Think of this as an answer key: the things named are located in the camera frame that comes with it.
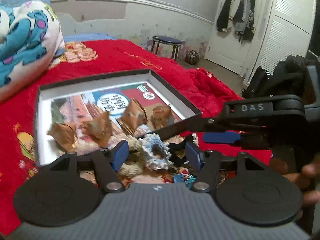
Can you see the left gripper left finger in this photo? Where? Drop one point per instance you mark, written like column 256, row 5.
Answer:
column 107, row 163

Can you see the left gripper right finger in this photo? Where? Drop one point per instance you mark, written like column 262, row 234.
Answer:
column 207, row 168

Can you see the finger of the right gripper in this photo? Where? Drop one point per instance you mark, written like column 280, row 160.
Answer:
column 195, row 124
column 221, row 138

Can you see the cream knitted scrunchie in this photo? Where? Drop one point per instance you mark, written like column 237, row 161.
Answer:
column 134, row 164

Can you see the black knitted scrunchie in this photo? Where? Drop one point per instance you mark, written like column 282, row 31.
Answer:
column 176, row 148

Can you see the blue white knitted scrunchie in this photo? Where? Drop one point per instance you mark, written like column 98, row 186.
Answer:
column 155, row 152

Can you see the brown paper packet with logo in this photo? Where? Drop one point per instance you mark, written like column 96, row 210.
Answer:
column 133, row 116

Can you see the person's right hand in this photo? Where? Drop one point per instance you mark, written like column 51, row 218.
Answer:
column 303, row 180

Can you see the printed booklet in box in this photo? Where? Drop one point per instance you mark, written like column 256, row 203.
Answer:
column 86, row 106

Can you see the black backpack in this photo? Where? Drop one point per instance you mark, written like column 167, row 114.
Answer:
column 259, row 79

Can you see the black shallow cardboard box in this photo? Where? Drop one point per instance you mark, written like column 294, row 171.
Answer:
column 46, row 93

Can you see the patterned ball on floor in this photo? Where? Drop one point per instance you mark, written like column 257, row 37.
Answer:
column 192, row 57

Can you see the white door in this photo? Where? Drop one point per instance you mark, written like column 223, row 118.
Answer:
column 225, row 49

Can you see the red plush bed blanket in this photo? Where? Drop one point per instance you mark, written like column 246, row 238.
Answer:
column 199, row 86

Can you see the hanging dark clothes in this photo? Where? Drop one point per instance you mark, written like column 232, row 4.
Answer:
column 239, row 16

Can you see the light blue bed sheet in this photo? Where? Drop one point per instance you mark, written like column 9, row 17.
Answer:
column 87, row 37

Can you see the cartoon monster print comforter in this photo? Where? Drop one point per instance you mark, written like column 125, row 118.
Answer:
column 31, row 38

